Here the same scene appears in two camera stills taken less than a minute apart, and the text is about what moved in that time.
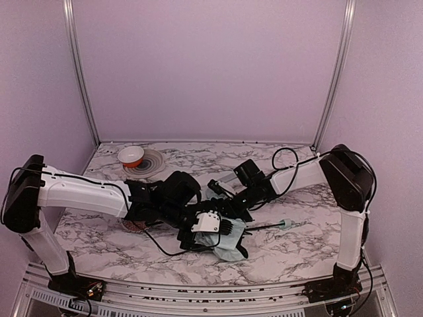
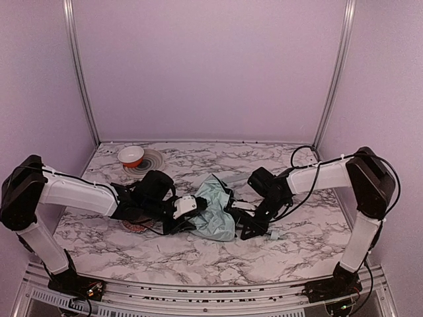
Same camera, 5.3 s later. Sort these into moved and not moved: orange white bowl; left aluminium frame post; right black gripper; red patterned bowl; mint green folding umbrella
Moved: right black gripper; mint green folding umbrella
Not moved: red patterned bowl; left aluminium frame post; orange white bowl
